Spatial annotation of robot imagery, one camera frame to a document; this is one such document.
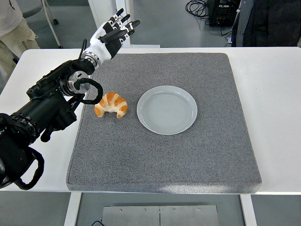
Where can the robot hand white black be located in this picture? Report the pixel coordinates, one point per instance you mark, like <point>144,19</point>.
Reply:
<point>98,48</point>

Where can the golden croissant bread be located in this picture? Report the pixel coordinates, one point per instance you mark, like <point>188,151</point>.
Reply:
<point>113,101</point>

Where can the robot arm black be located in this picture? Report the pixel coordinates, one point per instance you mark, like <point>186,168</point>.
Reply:
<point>47,103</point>

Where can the round grey plate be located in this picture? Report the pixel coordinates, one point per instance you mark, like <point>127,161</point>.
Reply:
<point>167,110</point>

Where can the grey metal plate with screws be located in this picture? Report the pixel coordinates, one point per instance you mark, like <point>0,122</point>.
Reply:
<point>160,216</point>

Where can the white cabinet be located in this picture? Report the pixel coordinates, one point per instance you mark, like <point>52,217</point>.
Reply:
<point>103,11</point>

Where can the chair with caster leg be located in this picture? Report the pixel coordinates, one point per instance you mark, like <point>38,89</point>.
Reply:
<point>31,7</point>

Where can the person in light clothes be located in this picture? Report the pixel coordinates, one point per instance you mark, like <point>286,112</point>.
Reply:
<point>9,23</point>

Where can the black equipment box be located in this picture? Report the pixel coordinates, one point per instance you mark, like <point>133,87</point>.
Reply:
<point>223,14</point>

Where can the grey speckled mat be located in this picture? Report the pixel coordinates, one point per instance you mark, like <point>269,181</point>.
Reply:
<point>164,160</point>

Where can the white table leg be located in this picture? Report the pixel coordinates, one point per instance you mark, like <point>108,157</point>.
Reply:
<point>71,209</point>
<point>249,209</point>

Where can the person in dark clothes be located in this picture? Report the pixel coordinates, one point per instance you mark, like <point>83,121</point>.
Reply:
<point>270,23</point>

